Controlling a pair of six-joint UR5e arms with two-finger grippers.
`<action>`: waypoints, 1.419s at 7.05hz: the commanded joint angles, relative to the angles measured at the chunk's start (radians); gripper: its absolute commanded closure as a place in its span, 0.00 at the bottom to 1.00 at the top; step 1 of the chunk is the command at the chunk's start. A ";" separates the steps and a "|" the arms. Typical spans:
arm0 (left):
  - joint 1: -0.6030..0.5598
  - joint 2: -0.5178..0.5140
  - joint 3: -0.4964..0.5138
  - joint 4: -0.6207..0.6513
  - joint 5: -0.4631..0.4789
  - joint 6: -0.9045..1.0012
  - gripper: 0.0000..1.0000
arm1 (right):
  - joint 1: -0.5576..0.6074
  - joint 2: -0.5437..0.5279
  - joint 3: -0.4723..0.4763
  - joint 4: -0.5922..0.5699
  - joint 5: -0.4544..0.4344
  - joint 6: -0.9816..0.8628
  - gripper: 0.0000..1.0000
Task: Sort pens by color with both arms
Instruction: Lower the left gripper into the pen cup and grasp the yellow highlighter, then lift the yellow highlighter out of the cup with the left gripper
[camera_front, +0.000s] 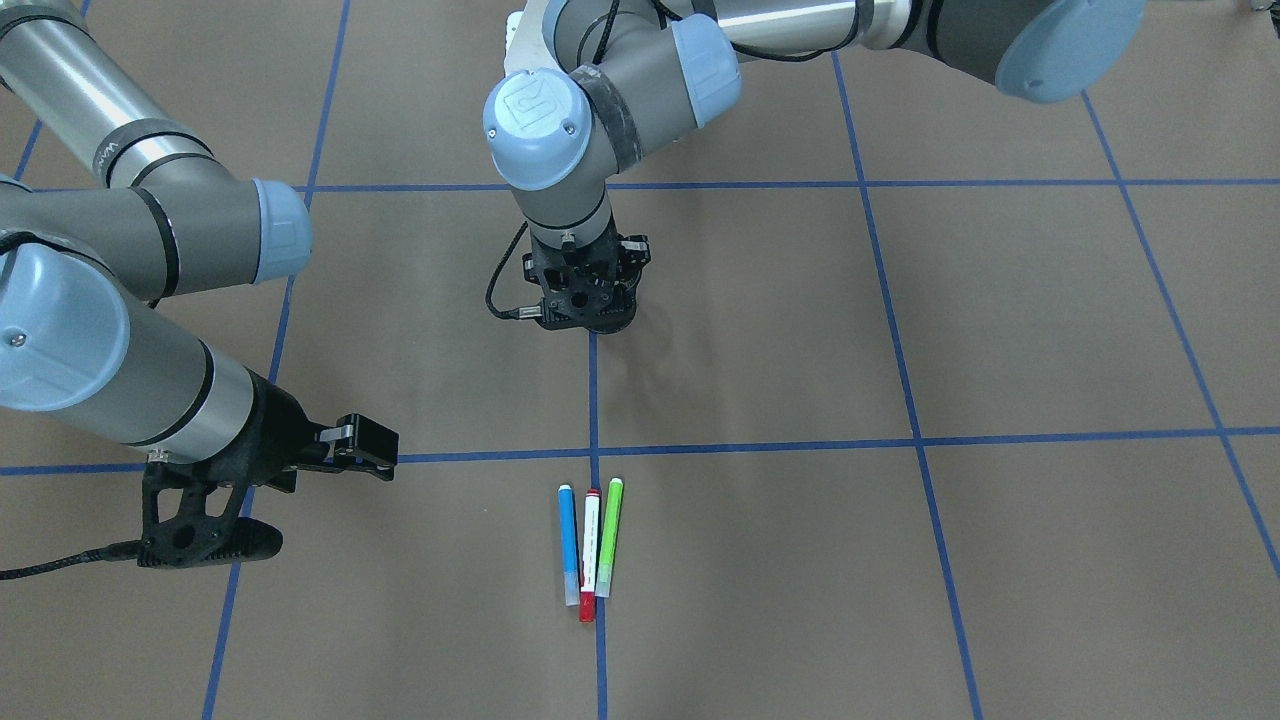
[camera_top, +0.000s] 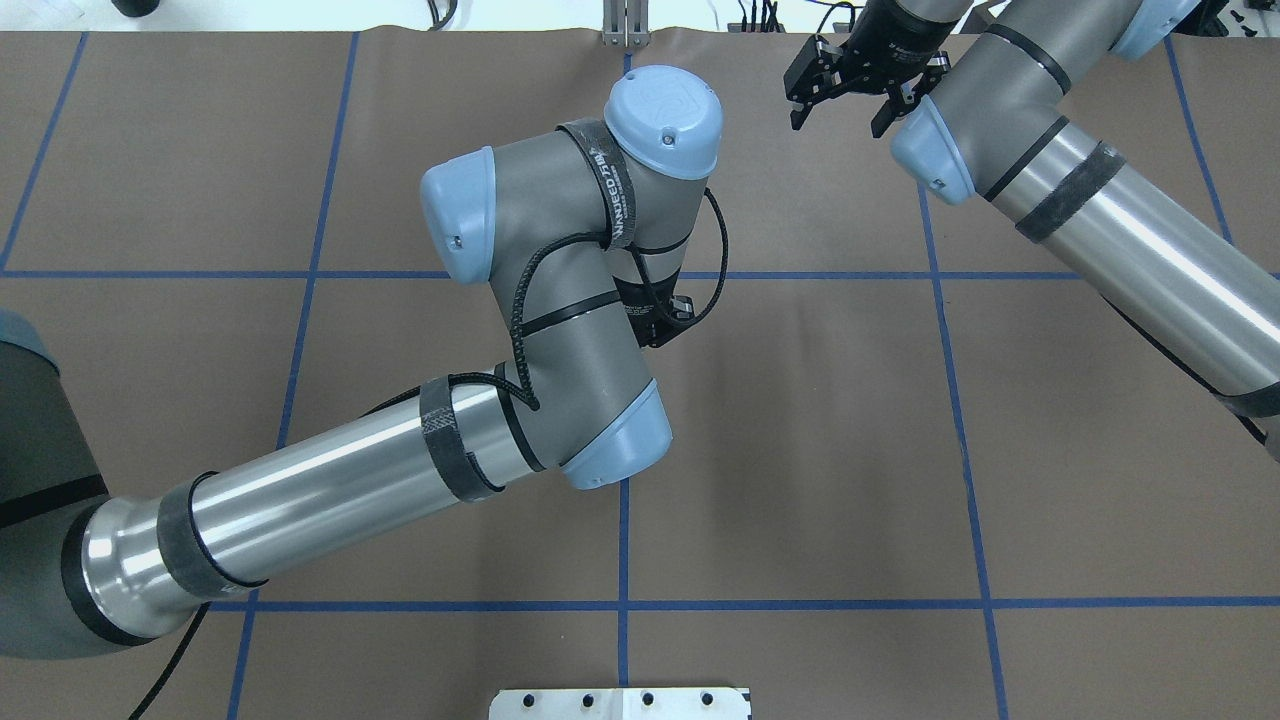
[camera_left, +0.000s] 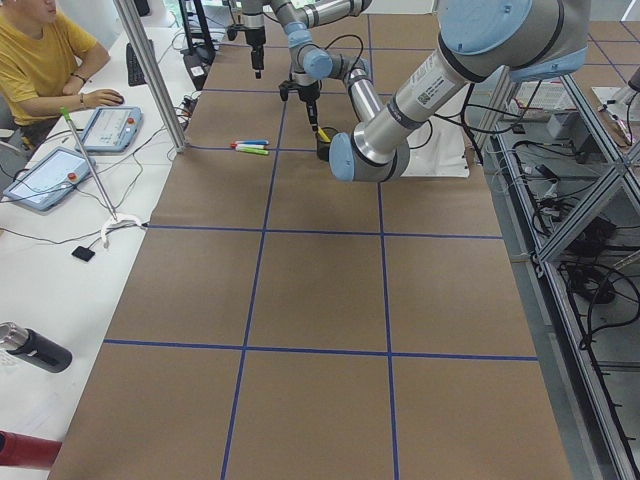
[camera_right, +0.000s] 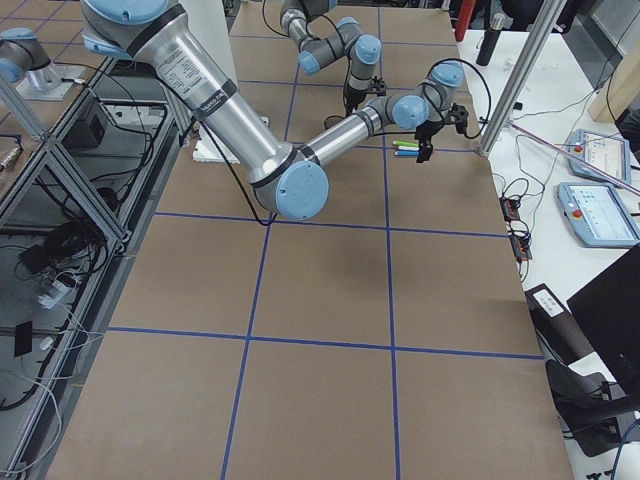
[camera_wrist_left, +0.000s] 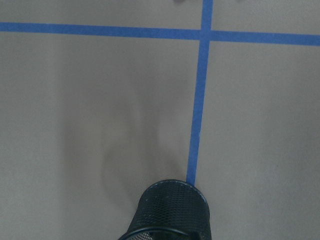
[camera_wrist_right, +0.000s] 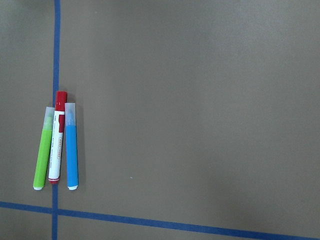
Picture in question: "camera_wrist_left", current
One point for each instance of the black mesh pen cup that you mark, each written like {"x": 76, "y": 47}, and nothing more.
{"x": 170, "y": 209}

